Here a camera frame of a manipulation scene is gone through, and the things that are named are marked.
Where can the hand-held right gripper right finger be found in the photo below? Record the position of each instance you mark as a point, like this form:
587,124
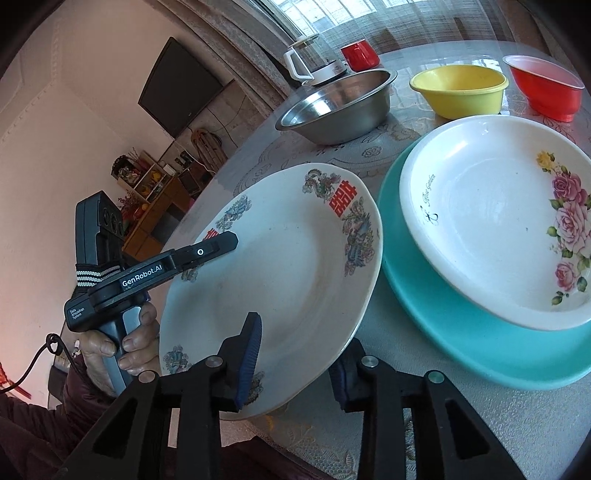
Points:
344,381

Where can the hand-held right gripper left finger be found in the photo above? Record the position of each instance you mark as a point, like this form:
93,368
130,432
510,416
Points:
249,355

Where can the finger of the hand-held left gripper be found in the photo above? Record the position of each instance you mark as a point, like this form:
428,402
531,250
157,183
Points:
207,251

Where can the white plate with red print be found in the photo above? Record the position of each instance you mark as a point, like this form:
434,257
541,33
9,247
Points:
295,286

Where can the stainless steel bowl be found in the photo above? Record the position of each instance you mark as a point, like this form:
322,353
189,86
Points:
341,104

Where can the yellow plastic bowl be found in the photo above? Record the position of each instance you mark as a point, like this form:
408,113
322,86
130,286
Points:
457,99

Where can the red plastic bowl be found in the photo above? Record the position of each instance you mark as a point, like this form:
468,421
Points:
549,99

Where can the person's left forearm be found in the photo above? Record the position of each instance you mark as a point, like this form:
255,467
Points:
60,424

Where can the person's left hand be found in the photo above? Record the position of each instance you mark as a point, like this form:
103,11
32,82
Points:
138,344

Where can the wooden shelf cabinet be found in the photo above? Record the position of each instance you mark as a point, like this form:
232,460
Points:
159,217

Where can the wooden chair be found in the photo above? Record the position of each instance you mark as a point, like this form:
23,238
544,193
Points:
207,147

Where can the teal plate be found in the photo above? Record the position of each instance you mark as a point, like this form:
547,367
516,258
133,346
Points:
461,341

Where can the lace tablecloth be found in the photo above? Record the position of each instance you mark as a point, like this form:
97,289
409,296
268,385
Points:
485,424

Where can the beige patterned curtain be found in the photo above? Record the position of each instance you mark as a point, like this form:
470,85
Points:
240,41

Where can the white plate with pink roses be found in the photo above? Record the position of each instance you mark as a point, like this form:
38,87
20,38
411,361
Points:
489,217

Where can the red cup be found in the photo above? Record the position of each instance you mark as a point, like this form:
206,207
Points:
360,55

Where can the sheer white curtain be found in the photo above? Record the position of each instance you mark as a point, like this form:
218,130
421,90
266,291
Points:
415,23

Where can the black wall television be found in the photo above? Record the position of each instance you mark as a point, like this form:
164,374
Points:
180,87

